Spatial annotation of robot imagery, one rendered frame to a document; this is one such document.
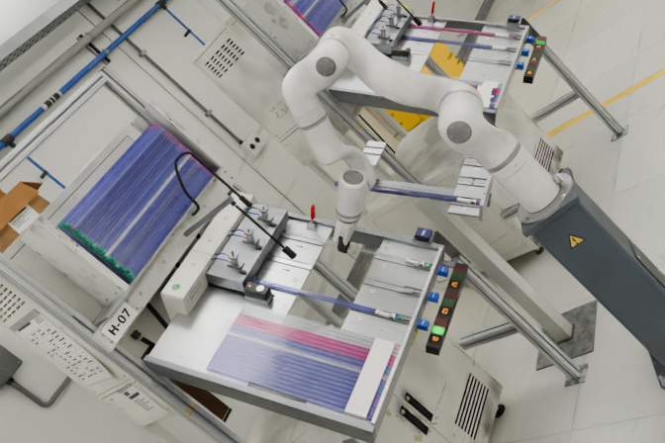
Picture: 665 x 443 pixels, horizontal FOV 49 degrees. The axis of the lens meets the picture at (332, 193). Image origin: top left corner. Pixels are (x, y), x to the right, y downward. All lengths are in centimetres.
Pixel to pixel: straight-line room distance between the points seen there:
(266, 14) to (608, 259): 176
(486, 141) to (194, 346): 103
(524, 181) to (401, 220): 147
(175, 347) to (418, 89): 103
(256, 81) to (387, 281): 132
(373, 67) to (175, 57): 288
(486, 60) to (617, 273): 135
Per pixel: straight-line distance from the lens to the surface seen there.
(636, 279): 227
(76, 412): 371
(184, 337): 227
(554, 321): 285
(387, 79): 197
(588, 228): 215
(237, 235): 239
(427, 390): 260
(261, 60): 319
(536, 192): 210
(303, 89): 203
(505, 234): 336
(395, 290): 227
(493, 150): 203
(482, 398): 280
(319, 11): 327
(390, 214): 347
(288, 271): 236
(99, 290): 229
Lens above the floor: 165
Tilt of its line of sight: 14 degrees down
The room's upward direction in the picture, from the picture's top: 47 degrees counter-clockwise
